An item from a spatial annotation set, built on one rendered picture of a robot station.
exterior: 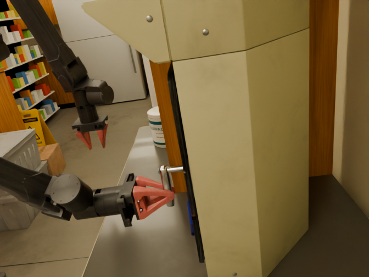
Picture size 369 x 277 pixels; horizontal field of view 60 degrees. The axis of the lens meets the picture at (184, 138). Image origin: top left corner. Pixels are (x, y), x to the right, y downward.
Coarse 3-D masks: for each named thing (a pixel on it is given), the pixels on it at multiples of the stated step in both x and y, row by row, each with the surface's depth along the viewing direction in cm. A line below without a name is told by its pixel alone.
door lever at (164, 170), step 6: (162, 168) 60; (168, 168) 61; (174, 168) 60; (180, 168) 60; (162, 174) 61; (168, 174) 61; (162, 180) 61; (168, 180) 61; (168, 186) 62; (168, 204) 64; (174, 204) 64
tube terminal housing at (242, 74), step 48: (192, 0) 44; (240, 0) 44; (288, 0) 52; (192, 48) 47; (240, 48) 47; (288, 48) 55; (192, 96) 50; (240, 96) 50; (288, 96) 58; (192, 144) 53; (240, 144) 53; (288, 144) 62; (240, 192) 57; (288, 192) 66; (240, 240) 61; (288, 240) 70
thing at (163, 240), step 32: (128, 160) 127; (160, 160) 123; (320, 192) 90; (160, 224) 88; (320, 224) 78; (352, 224) 77; (96, 256) 80; (128, 256) 78; (160, 256) 77; (192, 256) 75; (288, 256) 71; (320, 256) 69; (352, 256) 68
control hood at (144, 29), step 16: (112, 0) 44; (128, 0) 44; (144, 0) 44; (160, 0) 45; (96, 16) 45; (112, 16) 45; (128, 16) 45; (144, 16) 45; (160, 16) 45; (128, 32) 46; (144, 32) 46; (160, 32) 46; (144, 48) 47; (160, 48) 47
